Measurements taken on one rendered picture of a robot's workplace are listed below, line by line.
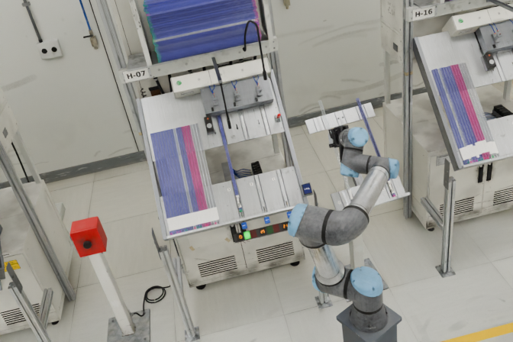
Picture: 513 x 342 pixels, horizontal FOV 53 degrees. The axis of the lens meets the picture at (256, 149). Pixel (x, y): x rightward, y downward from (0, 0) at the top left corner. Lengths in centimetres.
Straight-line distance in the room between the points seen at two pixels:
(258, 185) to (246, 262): 70
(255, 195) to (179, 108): 58
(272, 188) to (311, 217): 80
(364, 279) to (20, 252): 178
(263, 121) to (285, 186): 34
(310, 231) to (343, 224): 11
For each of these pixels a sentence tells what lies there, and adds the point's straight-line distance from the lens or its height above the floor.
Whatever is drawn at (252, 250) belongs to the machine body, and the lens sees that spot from 301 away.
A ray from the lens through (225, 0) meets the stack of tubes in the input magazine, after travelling 245.
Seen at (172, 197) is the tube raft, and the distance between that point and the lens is 249.
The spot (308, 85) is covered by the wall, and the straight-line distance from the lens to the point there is 440.
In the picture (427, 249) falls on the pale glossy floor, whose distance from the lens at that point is 329.
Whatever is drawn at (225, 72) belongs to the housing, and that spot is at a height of 127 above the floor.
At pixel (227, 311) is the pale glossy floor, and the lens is 305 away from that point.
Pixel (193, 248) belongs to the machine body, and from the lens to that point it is 294.
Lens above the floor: 227
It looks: 32 degrees down
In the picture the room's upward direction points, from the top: 10 degrees counter-clockwise
